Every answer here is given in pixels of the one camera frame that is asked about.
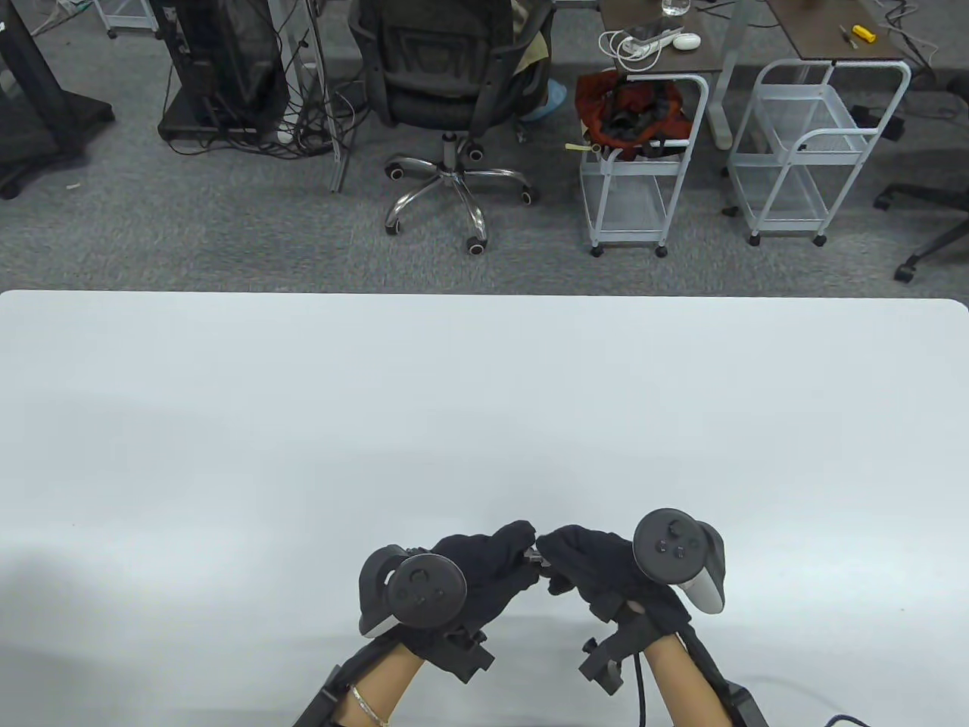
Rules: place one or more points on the person's right hand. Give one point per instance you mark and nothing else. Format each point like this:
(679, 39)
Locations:
(594, 564)

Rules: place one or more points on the person's left hand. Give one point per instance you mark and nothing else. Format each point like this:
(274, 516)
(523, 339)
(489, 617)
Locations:
(492, 572)

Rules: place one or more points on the person's left forearm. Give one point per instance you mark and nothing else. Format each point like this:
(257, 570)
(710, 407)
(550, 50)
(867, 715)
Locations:
(382, 678)

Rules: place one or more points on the person's right forearm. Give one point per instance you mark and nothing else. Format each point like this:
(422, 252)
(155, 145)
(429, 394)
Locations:
(681, 678)

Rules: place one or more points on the dark grey left hand controller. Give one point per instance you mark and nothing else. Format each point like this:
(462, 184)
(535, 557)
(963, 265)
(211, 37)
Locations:
(425, 585)

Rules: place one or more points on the dark grey hand controller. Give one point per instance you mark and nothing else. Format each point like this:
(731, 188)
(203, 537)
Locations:
(425, 585)
(670, 547)

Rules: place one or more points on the dark grey right hand controller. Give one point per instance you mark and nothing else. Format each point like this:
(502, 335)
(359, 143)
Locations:
(670, 547)

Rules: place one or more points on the white utility cart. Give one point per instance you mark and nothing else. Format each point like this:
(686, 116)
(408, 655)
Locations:
(802, 110)
(129, 28)
(628, 208)

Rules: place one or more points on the red bag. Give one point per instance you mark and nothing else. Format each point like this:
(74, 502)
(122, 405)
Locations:
(643, 102)

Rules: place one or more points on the black office chair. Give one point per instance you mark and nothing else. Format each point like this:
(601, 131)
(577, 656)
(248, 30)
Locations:
(439, 98)

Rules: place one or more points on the black chair base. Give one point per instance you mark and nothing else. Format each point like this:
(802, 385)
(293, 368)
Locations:
(920, 195)

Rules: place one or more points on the brown desk with white leg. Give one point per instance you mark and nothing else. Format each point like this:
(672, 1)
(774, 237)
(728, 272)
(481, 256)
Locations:
(708, 60)

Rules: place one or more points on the white computer mouse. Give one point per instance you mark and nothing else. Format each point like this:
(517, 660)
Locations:
(687, 42)

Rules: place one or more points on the black power adapter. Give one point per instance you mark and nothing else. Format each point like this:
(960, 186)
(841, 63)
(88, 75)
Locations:
(893, 125)

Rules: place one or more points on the clear drinking glass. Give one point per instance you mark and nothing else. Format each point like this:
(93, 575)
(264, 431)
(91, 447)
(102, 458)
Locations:
(676, 7)

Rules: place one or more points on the black computer tower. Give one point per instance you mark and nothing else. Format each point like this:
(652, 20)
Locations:
(227, 60)

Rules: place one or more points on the thin black screwdriver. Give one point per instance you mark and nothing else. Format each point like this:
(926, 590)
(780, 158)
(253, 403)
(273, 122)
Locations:
(848, 36)

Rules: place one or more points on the black floor stand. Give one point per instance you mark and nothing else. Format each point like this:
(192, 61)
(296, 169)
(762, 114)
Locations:
(30, 76)

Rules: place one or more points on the aluminium frame post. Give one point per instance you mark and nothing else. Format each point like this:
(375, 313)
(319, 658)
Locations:
(338, 163)

